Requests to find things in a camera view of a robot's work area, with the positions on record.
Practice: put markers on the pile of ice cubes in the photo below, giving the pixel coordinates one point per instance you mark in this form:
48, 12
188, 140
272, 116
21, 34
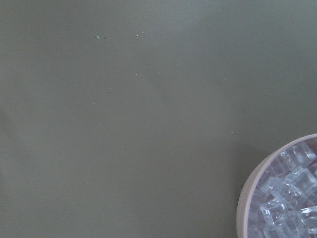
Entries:
284, 203

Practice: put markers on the pink bowl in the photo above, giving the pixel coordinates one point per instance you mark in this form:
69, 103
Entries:
253, 179

